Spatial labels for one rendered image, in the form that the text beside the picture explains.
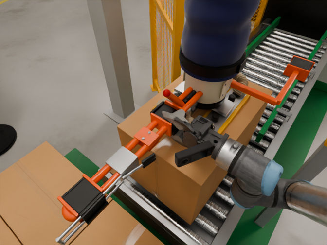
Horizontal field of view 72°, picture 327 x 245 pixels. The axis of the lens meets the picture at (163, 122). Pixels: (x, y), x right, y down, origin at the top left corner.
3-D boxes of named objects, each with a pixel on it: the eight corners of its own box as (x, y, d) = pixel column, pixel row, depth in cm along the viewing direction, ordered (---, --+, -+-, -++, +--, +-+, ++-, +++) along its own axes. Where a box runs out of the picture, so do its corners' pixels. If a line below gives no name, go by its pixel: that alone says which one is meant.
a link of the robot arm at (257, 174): (264, 204, 61) (278, 189, 54) (224, 178, 67) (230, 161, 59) (277, 179, 66) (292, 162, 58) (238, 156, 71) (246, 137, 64)
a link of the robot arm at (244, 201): (265, 213, 72) (280, 198, 62) (228, 209, 73) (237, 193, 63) (261, 185, 78) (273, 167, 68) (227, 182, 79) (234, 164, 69)
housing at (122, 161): (123, 153, 69) (121, 145, 66) (140, 165, 67) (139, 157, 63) (106, 169, 66) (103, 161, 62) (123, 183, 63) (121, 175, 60)
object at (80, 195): (88, 182, 63) (83, 172, 59) (107, 197, 60) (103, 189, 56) (63, 205, 58) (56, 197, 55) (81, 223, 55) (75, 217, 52)
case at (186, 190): (192, 112, 150) (200, 59, 120) (248, 143, 133) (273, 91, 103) (128, 175, 120) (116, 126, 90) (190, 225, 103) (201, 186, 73)
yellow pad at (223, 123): (229, 88, 105) (232, 79, 101) (250, 96, 101) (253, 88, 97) (189, 133, 87) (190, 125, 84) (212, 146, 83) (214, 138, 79)
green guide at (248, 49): (268, 22, 243) (271, 13, 236) (278, 25, 239) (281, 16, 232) (182, 103, 160) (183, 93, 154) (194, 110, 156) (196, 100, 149)
